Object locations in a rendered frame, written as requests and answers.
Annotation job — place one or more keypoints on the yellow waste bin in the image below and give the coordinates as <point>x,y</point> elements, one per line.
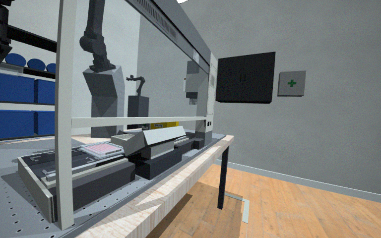
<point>164,124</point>

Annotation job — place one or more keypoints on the white trough reservoir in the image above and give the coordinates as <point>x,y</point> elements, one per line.
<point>119,139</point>

